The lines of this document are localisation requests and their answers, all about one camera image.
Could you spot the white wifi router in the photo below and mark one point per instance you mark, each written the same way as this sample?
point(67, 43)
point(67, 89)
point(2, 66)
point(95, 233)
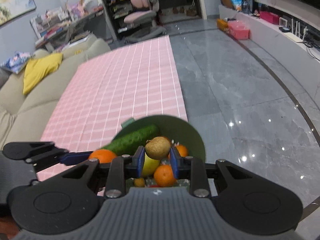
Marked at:
point(297, 33)

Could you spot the green colander bowl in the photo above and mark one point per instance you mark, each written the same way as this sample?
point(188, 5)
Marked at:
point(173, 128)

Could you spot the blue snack bag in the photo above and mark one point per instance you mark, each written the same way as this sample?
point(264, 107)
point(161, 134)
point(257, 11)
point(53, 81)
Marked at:
point(237, 4)

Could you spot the small yellow fruit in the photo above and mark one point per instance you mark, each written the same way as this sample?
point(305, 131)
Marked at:
point(139, 182)

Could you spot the yellow storage box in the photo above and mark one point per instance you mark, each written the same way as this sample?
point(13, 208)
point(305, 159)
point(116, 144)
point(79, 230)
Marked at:
point(222, 25)

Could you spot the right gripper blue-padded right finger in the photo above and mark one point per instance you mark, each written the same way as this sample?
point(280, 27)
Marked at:
point(192, 169)

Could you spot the magenta tray box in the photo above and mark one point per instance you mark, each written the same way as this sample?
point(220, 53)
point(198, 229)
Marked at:
point(269, 17)

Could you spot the blue patterned cushion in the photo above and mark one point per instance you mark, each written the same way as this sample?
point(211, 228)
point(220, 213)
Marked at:
point(16, 63)

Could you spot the cluttered desk with books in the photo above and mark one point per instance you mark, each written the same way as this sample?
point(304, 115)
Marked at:
point(65, 25)

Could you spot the orange mandarin left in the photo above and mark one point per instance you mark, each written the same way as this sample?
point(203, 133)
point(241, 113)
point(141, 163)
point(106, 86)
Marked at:
point(103, 155)

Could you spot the landscape wall painting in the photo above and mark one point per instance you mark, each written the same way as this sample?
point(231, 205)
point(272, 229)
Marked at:
point(11, 9)

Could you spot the orange mandarin front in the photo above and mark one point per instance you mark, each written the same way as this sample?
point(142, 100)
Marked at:
point(164, 176)

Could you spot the yellow-green pear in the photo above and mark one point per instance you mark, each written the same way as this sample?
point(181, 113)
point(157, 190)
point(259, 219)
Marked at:
point(149, 167)

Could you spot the brown kiwi potato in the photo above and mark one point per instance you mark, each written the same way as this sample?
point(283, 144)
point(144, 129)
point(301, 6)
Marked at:
point(157, 148)

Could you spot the green cucumber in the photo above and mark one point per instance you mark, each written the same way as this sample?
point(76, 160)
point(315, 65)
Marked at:
point(128, 144)

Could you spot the pink office chair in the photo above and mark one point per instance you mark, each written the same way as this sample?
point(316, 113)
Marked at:
point(144, 17)

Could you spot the yellow cushion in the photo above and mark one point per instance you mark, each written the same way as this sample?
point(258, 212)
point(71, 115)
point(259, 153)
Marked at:
point(37, 69)

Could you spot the orange mandarin middle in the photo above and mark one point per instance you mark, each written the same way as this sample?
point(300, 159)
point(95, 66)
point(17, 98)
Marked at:
point(183, 151)

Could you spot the pink storage box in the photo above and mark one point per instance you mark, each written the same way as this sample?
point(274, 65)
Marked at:
point(239, 30)

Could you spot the white photo frame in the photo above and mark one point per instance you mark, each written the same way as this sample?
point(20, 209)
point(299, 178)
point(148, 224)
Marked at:
point(283, 22)

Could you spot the pink checked tablecloth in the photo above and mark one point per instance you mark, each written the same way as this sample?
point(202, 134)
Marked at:
point(129, 82)

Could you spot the beige sofa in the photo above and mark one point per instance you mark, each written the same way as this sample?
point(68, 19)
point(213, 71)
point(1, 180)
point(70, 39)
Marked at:
point(24, 117)

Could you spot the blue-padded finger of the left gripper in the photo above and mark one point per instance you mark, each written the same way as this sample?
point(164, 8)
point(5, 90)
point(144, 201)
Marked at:
point(74, 158)

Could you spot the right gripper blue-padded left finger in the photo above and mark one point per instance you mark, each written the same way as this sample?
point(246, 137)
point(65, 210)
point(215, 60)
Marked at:
point(121, 169)

